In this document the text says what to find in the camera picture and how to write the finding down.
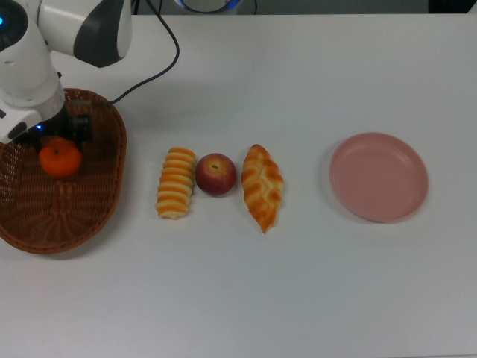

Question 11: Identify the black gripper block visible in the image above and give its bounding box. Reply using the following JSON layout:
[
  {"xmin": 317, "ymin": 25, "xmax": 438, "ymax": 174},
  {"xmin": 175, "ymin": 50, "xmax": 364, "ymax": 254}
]
[{"xmin": 22, "ymin": 99, "xmax": 94, "ymax": 152}]

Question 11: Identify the orange toy tangerine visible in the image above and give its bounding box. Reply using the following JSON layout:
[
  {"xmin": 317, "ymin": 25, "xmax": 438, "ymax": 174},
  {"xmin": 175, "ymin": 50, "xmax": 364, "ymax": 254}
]
[{"xmin": 39, "ymin": 136, "xmax": 83, "ymax": 178}]

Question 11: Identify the ridged striped toy bread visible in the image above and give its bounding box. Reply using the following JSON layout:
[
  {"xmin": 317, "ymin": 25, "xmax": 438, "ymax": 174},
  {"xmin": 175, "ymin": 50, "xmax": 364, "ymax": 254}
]
[{"xmin": 154, "ymin": 146, "xmax": 197, "ymax": 220}]

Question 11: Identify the red toy apple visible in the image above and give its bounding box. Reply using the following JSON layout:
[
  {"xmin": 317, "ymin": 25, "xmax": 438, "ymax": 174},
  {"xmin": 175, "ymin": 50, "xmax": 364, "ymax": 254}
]
[{"xmin": 195, "ymin": 152, "xmax": 238, "ymax": 198}]

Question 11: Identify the braided toy bread loaf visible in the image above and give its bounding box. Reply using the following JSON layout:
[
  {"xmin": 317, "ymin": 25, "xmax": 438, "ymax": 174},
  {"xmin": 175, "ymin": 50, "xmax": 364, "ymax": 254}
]
[{"xmin": 241, "ymin": 144, "xmax": 285, "ymax": 234}]

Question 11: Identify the brown woven basket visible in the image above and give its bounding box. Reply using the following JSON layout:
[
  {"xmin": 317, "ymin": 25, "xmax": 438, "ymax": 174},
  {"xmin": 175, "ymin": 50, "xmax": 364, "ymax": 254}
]
[{"xmin": 0, "ymin": 87, "xmax": 127, "ymax": 255}]

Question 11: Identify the pink plate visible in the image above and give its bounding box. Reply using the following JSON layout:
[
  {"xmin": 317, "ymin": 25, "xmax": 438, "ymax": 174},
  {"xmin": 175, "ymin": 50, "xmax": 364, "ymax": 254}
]
[{"xmin": 329, "ymin": 131, "xmax": 429, "ymax": 224}]

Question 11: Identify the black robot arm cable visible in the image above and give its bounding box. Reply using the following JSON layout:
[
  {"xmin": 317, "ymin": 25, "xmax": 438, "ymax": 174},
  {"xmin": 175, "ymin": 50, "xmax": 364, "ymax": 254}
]
[{"xmin": 66, "ymin": 0, "xmax": 180, "ymax": 109}]

